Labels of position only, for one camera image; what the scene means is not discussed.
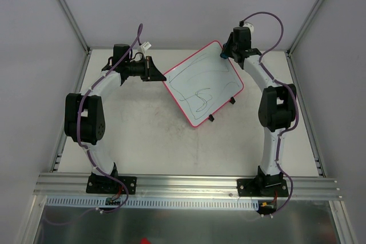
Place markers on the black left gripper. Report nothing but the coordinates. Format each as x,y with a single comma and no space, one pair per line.
147,68

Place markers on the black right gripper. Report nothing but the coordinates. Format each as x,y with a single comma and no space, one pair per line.
229,48

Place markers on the pink framed whiteboard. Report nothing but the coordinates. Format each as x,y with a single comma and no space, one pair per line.
203,83

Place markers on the blue whiteboard eraser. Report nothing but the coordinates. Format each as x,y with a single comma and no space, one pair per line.
225,54

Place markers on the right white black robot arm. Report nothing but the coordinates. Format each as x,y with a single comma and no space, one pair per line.
276,113

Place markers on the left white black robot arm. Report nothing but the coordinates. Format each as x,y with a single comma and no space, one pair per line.
85,119

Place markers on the black whiteboard clip upper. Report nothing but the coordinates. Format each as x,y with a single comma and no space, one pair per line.
232,100

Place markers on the black whiteboard clip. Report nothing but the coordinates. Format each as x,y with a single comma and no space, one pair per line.
211,117
232,100

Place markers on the black whiteboard clip lower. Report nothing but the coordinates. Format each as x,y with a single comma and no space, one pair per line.
211,117

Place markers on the red object at bottom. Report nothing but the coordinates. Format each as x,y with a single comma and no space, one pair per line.
145,241

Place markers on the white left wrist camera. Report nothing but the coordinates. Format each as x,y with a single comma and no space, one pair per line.
144,47

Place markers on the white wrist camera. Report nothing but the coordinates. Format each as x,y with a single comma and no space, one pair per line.
144,47
247,25

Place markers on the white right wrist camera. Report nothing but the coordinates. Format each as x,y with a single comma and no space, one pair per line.
247,25

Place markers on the aluminium frame post left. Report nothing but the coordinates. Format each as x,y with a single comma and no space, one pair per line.
73,24

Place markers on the aluminium frame post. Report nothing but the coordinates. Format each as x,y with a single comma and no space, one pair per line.
305,26
73,24

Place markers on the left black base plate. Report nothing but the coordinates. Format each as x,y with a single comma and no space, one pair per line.
98,184

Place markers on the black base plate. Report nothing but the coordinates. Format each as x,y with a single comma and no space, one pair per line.
98,184
251,188

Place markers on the aluminium frame post right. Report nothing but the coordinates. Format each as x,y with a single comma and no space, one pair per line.
305,26

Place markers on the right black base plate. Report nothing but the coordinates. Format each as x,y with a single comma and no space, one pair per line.
251,188

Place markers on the slotted white cable duct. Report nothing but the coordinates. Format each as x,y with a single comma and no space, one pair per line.
155,203

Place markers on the aluminium mounting rail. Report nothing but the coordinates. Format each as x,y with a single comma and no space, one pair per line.
185,186

